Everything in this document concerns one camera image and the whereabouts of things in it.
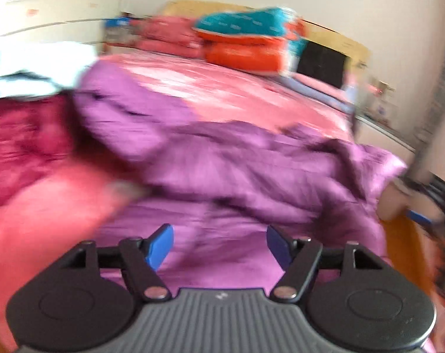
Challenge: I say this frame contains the white nightstand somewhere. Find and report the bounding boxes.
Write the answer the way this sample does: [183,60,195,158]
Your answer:
[355,112,416,155]

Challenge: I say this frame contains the red down jacket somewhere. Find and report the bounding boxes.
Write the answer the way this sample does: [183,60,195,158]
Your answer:
[0,94,83,207]

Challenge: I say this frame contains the white wardrobe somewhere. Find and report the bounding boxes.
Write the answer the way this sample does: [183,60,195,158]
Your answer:
[0,0,126,56]

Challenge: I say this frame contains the pink pillows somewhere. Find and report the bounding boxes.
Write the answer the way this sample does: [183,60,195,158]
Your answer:
[134,15,205,59]

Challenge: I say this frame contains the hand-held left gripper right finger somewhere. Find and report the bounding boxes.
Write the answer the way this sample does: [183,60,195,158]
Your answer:
[266,224,387,301]

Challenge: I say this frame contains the pink heart printed blanket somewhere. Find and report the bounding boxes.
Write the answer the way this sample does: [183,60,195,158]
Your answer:
[0,51,355,353]

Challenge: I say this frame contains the yellow headboard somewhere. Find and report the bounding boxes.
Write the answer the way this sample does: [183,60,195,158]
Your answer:
[160,0,372,78]

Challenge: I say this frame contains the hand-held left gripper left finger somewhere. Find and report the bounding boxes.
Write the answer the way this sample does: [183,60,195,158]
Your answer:
[55,224,173,301]

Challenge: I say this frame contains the light blue down jacket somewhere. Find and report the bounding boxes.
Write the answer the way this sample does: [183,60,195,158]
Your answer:
[0,40,94,100]

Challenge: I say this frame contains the blue box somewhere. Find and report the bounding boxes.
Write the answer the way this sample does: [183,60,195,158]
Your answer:
[105,15,138,30]

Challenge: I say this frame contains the nightstand clutter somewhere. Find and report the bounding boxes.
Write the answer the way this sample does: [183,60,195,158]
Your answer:
[366,77,397,118]

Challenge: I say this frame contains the teal orange folded quilt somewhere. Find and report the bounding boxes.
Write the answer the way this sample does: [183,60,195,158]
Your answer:
[193,6,307,78]

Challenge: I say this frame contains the purple down jacket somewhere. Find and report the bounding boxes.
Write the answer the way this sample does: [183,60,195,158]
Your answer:
[73,59,407,353]

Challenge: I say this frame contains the folded lavender pink blanket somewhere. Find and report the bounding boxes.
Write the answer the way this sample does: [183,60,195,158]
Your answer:
[289,71,355,114]

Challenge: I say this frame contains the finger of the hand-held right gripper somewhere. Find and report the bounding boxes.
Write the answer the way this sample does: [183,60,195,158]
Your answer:
[406,209,435,228]

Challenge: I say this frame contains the black cloth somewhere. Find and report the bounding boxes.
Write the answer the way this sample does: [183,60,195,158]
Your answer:
[296,40,350,89]

